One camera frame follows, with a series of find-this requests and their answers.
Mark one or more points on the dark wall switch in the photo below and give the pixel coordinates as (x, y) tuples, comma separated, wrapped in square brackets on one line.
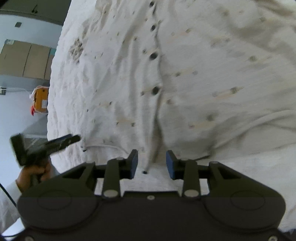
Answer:
[(17, 24)]

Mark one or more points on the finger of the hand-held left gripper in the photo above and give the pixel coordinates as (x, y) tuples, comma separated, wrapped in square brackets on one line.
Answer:
[(66, 141)]

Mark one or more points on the white fluffy blanket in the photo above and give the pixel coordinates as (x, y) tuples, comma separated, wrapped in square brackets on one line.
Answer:
[(266, 169)]

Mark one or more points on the grey door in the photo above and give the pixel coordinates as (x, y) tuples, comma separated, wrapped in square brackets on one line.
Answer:
[(34, 9)]

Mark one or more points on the beige printed button shirt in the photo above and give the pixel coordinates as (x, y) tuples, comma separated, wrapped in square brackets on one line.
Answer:
[(185, 69)]

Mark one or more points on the orange box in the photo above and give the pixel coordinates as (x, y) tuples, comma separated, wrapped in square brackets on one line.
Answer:
[(41, 99)]

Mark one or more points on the person's left hand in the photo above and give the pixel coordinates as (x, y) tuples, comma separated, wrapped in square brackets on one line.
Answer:
[(34, 175)]

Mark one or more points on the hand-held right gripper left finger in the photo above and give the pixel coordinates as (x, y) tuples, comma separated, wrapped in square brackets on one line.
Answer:
[(133, 165)]

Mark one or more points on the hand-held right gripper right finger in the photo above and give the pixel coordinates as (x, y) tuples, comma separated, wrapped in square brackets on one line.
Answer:
[(171, 165)]

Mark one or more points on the beige drawer cabinet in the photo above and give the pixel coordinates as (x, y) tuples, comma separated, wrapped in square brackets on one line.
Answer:
[(25, 60)]

